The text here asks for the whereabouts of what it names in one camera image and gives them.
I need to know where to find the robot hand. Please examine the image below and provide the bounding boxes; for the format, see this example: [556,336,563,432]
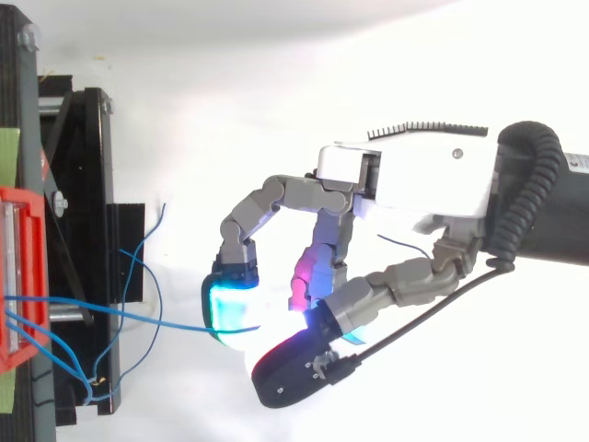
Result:
[201,120,501,410]

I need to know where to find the black stand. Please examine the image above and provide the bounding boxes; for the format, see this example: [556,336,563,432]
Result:
[0,0,146,442]

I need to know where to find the red bin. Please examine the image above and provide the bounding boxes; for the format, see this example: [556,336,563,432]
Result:
[0,185,51,374]

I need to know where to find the black coiled cable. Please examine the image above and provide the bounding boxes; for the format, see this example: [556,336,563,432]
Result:
[486,120,564,273]

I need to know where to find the thin black cable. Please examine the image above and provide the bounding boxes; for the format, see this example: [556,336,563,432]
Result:
[314,262,515,387]

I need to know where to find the blue cable bundle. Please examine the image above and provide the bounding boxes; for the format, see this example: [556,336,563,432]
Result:
[3,202,169,407]

